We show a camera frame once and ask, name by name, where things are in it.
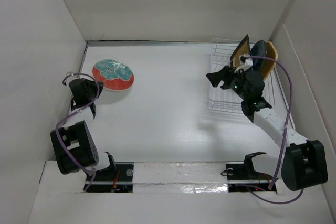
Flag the brown black square plate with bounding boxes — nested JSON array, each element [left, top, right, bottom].
[[229, 35, 250, 67]]

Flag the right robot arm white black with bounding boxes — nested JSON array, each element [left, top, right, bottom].
[[206, 66, 328, 191]]

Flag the aluminium base rail with mounts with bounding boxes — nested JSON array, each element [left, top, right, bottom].
[[85, 162, 271, 194]]

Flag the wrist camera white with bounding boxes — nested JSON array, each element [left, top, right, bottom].
[[62, 72, 75, 86], [235, 54, 253, 73]]

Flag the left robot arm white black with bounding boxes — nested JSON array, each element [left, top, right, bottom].
[[50, 78, 104, 178]]

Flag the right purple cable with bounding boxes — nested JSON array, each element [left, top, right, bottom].
[[241, 55, 305, 204]]

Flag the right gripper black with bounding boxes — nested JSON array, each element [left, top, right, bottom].
[[205, 66, 249, 101]]

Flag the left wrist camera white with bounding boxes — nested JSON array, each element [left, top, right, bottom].
[[62, 72, 75, 86]]

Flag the red teal floral round plate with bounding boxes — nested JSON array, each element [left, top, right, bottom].
[[92, 59, 134, 91]]

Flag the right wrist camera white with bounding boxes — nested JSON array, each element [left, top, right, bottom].
[[235, 54, 253, 73]]

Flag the teal round plate white blossoms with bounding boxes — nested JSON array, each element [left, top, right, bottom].
[[250, 40, 267, 71]]

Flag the woven bamboo square plate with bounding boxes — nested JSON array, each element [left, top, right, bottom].
[[260, 41, 278, 81]]

